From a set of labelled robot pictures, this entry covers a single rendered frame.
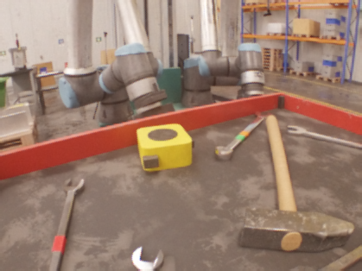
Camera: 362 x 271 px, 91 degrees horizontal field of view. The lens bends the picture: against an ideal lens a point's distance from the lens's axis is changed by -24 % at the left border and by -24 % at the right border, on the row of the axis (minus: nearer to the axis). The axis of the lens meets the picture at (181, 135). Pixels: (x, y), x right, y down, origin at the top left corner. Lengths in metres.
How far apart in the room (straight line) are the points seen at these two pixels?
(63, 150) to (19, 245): 0.18
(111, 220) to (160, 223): 0.05
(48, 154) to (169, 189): 0.20
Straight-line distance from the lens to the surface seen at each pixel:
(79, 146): 0.38
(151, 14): 1.36
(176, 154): 0.32
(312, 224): 0.22
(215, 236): 0.23
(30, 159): 0.39
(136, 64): 0.64
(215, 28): 1.00
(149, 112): 0.64
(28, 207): 0.31
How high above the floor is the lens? 1.07
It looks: 23 degrees down
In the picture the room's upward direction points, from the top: 1 degrees counter-clockwise
